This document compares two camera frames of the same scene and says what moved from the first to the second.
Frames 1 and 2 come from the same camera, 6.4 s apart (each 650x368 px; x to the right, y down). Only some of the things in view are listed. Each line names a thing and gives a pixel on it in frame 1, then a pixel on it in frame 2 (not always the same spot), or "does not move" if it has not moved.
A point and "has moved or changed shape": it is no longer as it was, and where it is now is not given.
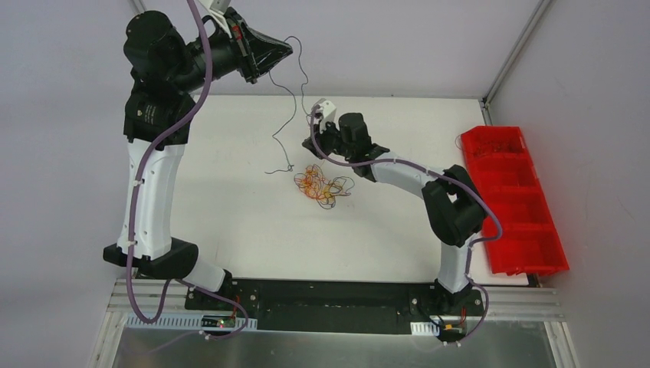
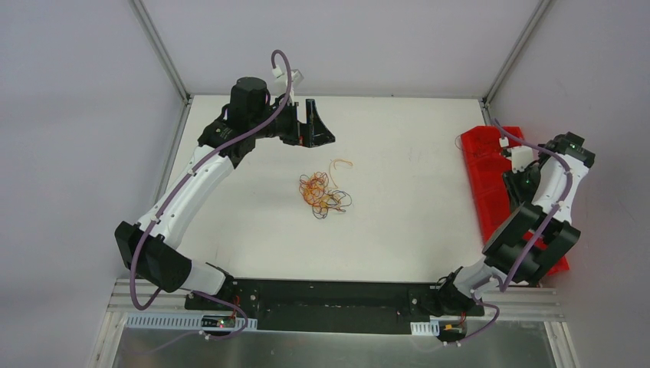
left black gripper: (246, 49) to (309, 123)
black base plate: (351, 306) does not move
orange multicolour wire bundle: (313, 184) has moved or changed shape
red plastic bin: (503, 175) does not move
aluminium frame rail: (135, 297) does not move
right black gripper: (315, 145) to (515, 182)
